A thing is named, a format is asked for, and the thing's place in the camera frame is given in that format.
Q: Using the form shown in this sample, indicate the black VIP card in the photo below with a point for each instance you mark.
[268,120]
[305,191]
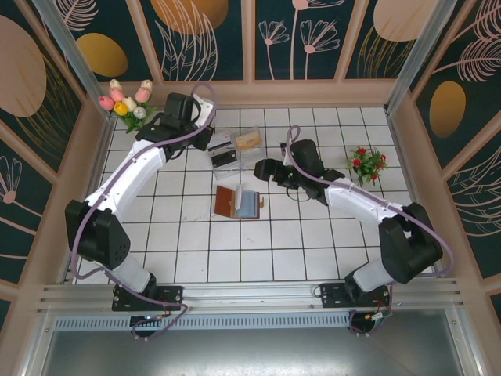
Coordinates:
[226,160]

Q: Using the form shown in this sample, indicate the clear acrylic card organizer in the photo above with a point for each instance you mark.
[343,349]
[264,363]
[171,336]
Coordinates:
[250,156]

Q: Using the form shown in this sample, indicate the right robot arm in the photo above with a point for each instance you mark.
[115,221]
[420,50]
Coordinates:
[352,203]

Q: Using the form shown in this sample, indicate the brown leather card holder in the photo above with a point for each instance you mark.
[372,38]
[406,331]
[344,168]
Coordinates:
[226,201]

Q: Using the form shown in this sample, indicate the tan card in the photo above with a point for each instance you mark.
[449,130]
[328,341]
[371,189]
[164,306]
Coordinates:
[249,140]

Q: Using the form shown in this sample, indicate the white card with black stripe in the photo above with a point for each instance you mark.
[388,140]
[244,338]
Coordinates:
[223,142]

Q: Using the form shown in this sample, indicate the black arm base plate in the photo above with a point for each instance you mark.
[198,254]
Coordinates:
[172,295]
[332,295]

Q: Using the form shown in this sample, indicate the aluminium frame post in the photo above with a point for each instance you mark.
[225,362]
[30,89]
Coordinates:
[74,51]
[419,51]

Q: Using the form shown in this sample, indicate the artificial tulip bouquet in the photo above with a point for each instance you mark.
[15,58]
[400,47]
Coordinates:
[131,111]

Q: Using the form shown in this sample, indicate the grey metal sheet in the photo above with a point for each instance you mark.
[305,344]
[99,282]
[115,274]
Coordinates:
[250,352]

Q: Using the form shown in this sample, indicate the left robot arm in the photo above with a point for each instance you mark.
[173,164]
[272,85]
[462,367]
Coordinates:
[129,176]

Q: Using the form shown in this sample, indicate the small red flower plant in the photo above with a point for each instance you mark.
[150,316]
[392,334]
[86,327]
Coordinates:
[367,162]

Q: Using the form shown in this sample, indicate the aluminium mounting rail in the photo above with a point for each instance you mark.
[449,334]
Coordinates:
[250,297]

